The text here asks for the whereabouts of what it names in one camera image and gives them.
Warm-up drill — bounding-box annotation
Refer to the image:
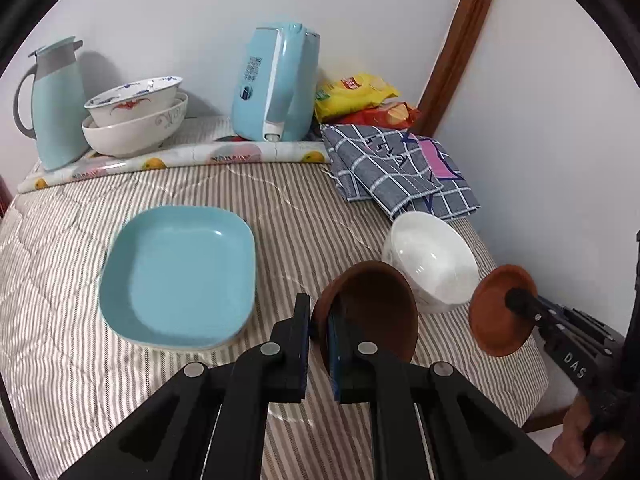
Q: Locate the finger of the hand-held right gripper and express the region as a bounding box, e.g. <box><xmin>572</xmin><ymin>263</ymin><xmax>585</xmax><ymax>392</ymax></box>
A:
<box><xmin>505</xmin><ymin>287</ymin><xmax>623</xmax><ymax>358</ymax></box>

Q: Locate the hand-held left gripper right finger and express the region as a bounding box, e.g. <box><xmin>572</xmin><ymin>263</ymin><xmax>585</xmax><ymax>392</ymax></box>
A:
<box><xmin>327</xmin><ymin>307</ymin><xmax>571</xmax><ymax>480</ymax></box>

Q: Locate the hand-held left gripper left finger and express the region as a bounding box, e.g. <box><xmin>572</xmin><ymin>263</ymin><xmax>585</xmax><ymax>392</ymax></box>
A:
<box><xmin>57</xmin><ymin>292</ymin><xmax>313</xmax><ymax>480</ymax></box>

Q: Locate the small brown bowl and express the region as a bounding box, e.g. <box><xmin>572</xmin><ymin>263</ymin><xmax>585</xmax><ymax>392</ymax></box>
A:
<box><xmin>311</xmin><ymin>260</ymin><xmax>419</xmax><ymax>376</ymax></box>
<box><xmin>469</xmin><ymin>264</ymin><xmax>540</xmax><ymax>358</ymax></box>

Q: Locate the blue plate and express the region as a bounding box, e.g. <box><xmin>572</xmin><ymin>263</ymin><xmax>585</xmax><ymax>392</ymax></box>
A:
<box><xmin>99</xmin><ymin>205</ymin><xmax>257</xmax><ymax>348</ymax></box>

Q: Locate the person's right hand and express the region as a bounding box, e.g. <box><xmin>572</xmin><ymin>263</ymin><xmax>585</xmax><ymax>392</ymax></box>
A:
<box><xmin>552</xmin><ymin>390</ymin><xmax>631</xmax><ymax>480</ymax></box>

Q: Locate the plain white bowl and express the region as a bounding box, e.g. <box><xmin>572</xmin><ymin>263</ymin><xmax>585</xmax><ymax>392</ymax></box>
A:
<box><xmin>382</xmin><ymin>211</ymin><xmax>480</xmax><ymax>314</ymax></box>

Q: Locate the striped quilted tablecloth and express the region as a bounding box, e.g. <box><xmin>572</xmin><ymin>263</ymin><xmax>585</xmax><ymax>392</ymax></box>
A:
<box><xmin>0</xmin><ymin>160</ymin><xmax>551</xmax><ymax>480</ymax></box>

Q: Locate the grey checked cloth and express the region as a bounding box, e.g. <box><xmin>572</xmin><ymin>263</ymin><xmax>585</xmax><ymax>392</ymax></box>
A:
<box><xmin>320</xmin><ymin>123</ymin><xmax>481</xmax><ymax>223</ymax></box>

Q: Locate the fruit printed table mat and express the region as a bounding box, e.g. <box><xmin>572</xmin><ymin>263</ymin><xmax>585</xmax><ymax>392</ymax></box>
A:
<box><xmin>17</xmin><ymin>115</ymin><xmax>333</xmax><ymax>194</ymax></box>

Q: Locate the red chips bag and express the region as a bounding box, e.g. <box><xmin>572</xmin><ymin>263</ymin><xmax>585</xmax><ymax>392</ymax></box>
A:
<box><xmin>345</xmin><ymin>101</ymin><xmax>421</xmax><ymax>131</ymax></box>

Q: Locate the yellow chips bag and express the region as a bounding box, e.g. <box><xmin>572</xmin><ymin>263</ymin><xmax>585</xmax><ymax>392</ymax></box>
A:
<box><xmin>314</xmin><ymin>72</ymin><xmax>401</xmax><ymax>123</ymax></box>

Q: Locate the light blue electric kettle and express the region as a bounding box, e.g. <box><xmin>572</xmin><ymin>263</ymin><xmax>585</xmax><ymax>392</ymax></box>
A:
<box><xmin>231</xmin><ymin>22</ymin><xmax>321</xmax><ymax>142</ymax></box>

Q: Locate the large white patterned bowl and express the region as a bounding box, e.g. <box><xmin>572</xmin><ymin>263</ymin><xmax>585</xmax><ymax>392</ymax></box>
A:
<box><xmin>81</xmin><ymin>92</ymin><xmax>189</xmax><ymax>157</ymax></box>

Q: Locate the floral patterned bowl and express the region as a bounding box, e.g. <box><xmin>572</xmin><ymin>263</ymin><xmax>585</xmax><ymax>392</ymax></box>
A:
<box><xmin>83</xmin><ymin>76</ymin><xmax>184</xmax><ymax>128</ymax></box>

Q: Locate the light blue thermos jug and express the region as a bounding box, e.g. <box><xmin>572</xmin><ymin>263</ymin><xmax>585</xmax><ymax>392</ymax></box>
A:
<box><xmin>12</xmin><ymin>36</ymin><xmax>92</xmax><ymax>171</ymax></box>

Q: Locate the brown wooden door frame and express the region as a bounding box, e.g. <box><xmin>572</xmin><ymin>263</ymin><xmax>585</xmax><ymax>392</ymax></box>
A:
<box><xmin>415</xmin><ymin>0</ymin><xmax>503</xmax><ymax>138</ymax></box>

